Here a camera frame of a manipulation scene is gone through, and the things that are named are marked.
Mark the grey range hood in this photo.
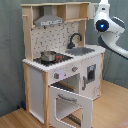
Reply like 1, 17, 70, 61
34, 5, 64, 27

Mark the grey sink basin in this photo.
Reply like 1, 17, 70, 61
66, 47, 94, 56

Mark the stove knob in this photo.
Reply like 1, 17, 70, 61
54, 73, 60, 79
72, 67, 78, 72

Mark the left stove knob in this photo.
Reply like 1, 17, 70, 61
54, 73, 60, 79

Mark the wooden toy kitchen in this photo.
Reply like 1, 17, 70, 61
22, 2, 105, 128

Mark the black stovetop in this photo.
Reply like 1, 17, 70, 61
34, 53, 71, 67

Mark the silver cooking pot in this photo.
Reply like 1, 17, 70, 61
41, 51, 56, 61

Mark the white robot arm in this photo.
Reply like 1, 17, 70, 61
94, 0, 128, 60

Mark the right stove knob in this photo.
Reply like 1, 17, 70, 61
72, 67, 78, 72

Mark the white cabinet door with dispenser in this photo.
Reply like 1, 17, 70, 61
81, 55, 102, 99

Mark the white oven door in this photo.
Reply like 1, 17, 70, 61
49, 86, 93, 128

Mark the black faucet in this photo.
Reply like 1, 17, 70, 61
67, 32, 83, 50

